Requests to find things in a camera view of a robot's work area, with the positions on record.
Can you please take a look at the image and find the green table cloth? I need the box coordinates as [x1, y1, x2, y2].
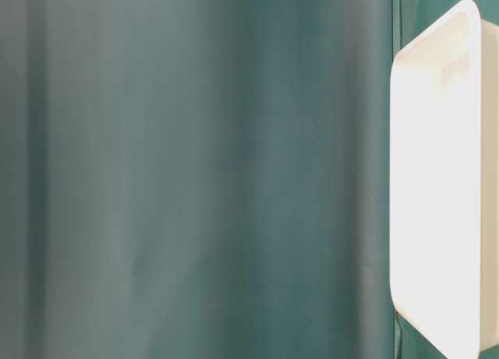
[1, 0, 498, 358]

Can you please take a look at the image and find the white plastic tray case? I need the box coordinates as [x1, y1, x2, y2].
[389, 0, 498, 358]

